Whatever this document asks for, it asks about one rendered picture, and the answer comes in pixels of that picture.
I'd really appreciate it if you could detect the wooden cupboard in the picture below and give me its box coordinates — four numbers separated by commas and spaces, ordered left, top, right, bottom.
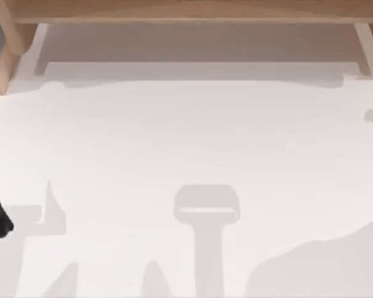
0, 0, 373, 65

